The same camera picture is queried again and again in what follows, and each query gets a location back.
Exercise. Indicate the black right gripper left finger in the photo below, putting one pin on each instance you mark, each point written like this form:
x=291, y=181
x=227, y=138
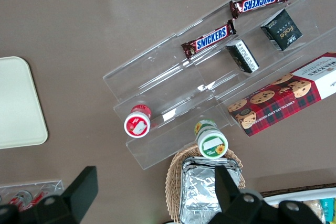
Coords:
x=78, y=195

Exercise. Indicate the red lid snack cup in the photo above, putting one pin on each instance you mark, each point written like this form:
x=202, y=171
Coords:
x=136, y=127

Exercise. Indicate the beige plastic serving tray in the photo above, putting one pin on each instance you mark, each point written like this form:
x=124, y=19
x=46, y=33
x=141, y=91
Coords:
x=18, y=103

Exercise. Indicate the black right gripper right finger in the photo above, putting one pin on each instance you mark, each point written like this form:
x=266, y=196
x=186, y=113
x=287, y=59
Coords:
x=236, y=208

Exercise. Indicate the green lid snack cup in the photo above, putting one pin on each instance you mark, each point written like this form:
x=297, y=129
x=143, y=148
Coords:
x=212, y=145

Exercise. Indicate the red tartan cookie box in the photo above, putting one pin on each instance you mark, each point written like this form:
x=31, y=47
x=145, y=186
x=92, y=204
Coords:
x=275, y=103

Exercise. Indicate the small black carton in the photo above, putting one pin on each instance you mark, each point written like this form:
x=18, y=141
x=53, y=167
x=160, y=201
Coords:
x=242, y=56
x=283, y=31

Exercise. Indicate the teal snack pack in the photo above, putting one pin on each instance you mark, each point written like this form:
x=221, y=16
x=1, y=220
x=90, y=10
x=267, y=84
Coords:
x=329, y=209

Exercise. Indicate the clear bag rice crackers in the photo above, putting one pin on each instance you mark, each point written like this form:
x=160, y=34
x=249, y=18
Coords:
x=315, y=208

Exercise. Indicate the clear acrylic bottle rack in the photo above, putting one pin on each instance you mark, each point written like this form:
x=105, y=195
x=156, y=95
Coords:
x=56, y=186

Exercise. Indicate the white rectangular snack tray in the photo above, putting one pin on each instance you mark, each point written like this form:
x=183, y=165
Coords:
x=302, y=195

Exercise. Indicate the oval tan wicker basket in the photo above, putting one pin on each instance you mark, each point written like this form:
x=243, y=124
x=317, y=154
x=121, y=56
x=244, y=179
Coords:
x=173, y=182

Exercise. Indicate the brown Snickers bar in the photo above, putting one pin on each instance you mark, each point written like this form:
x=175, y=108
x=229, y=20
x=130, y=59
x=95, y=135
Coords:
x=260, y=1
x=210, y=39

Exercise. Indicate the aluminium foil container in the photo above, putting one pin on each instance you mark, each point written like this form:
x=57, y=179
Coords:
x=199, y=192
x=233, y=165

